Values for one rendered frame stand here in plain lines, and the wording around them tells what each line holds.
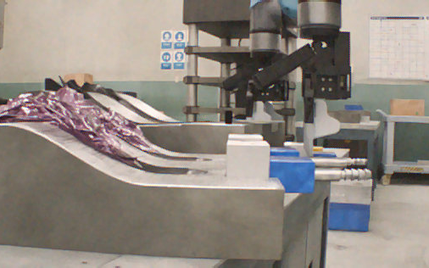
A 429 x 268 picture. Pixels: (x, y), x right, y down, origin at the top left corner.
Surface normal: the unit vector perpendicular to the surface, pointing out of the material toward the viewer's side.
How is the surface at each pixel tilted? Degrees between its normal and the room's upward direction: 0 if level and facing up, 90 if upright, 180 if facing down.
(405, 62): 90
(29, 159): 90
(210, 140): 90
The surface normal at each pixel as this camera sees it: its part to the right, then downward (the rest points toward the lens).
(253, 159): -0.05, 0.05
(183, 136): -0.34, 0.04
